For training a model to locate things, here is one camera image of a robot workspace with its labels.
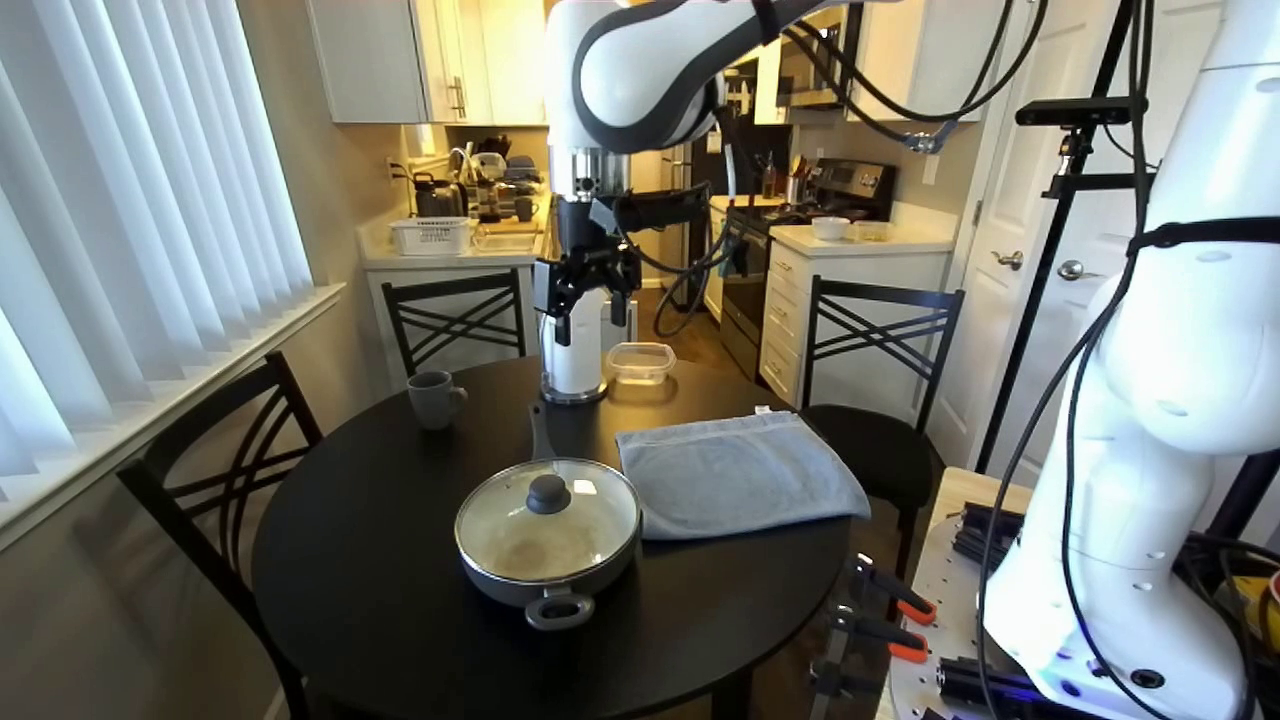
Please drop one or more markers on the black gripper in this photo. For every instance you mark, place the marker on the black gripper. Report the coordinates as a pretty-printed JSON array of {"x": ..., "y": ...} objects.
[{"x": 586, "y": 247}]

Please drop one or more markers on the glass lid with gray knob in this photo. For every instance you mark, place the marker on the glass lid with gray knob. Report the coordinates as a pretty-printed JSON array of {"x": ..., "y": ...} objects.
[{"x": 592, "y": 525}]

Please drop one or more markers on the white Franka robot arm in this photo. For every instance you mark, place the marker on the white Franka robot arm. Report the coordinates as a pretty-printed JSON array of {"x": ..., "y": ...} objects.
[{"x": 1175, "y": 400}]

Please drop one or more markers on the gray cooking pot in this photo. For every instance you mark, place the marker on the gray cooking pot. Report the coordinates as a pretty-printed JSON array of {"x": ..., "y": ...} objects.
[{"x": 557, "y": 609}]

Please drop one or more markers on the white cylindrical container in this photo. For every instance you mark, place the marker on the white cylindrical container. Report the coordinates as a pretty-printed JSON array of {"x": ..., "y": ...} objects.
[{"x": 576, "y": 362}]

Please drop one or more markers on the clear plastic food container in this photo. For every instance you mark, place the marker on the clear plastic food container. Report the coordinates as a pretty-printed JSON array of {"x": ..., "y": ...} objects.
[{"x": 640, "y": 362}]

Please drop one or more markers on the white kitchen counter unit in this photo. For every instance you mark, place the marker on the white kitchen counter unit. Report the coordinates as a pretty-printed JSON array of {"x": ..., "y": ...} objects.
[{"x": 504, "y": 255}]

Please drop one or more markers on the dark countertop appliances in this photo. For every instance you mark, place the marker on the dark countertop appliances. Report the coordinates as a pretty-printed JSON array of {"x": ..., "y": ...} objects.
[{"x": 504, "y": 186}]

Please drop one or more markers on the white plastic tray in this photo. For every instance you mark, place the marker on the white plastic tray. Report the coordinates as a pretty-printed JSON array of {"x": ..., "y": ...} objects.
[{"x": 428, "y": 233}]

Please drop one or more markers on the gray ceramic mug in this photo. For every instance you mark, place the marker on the gray ceramic mug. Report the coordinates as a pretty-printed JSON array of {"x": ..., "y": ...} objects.
[{"x": 433, "y": 398}]

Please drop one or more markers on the black coffee maker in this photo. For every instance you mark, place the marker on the black coffee maker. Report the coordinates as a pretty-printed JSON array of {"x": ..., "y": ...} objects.
[{"x": 436, "y": 193}]

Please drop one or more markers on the gray blue dish towel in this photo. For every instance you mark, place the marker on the gray blue dish towel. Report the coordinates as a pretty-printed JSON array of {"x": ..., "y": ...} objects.
[{"x": 741, "y": 473}]

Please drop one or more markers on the small white bowl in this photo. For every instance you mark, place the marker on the small white bowl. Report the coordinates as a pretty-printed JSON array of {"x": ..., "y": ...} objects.
[{"x": 835, "y": 229}]

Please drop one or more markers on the white upper kitchen cabinet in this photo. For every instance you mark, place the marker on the white upper kitchen cabinet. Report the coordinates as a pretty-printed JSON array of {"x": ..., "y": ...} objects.
[{"x": 373, "y": 63}]

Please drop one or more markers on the white panel door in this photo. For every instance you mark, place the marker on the white panel door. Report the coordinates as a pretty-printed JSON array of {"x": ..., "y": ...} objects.
[{"x": 993, "y": 345}]

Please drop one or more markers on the silver door knob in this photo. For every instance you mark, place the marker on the silver door knob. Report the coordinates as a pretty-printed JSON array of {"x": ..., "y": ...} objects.
[
  {"x": 1011, "y": 263},
  {"x": 1073, "y": 269}
]

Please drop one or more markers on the white window sill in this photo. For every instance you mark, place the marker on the white window sill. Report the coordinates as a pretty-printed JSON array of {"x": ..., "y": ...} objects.
[{"x": 162, "y": 400}]

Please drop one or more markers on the white robot stand table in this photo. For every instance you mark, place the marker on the white robot stand table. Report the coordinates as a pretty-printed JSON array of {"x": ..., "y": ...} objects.
[{"x": 935, "y": 585}]

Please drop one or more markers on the black chair with curved back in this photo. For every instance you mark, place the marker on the black chair with curved back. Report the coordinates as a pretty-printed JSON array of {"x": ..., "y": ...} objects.
[{"x": 201, "y": 513}]

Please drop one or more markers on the black box on stand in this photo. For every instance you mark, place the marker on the black box on stand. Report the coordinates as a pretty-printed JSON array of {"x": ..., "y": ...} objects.
[{"x": 991, "y": 536}]

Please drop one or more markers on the white vertical window blinds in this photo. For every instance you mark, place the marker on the white vertical window blinds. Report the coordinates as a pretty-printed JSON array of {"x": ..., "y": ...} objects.
[{"x": 132, "y": 201}]

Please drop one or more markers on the black tripod stand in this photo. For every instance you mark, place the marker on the black tripod stand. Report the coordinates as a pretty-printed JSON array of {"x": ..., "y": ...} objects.
[{"x": 1067, "y": 201}]

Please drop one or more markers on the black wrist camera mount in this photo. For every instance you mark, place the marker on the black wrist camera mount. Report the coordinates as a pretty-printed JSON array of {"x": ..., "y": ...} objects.
[{"x": 660, "y": 210}]

